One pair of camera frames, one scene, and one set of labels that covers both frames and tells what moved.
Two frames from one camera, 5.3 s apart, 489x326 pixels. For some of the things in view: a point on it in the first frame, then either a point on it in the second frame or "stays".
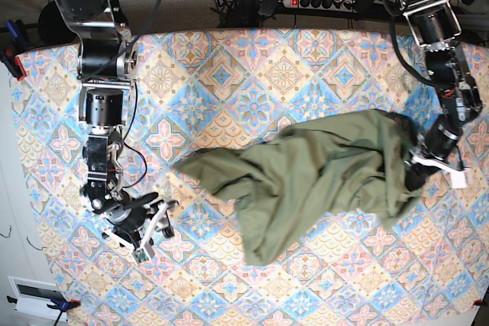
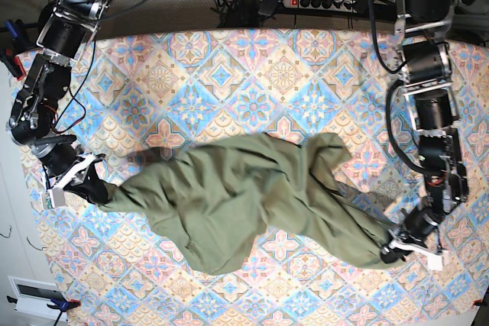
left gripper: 129,218 to 56,153
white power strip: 341,4 stays
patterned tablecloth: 423,263 stays
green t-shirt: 316,186 to 208,202
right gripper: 438,141 to 419,222
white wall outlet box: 33,296 stays
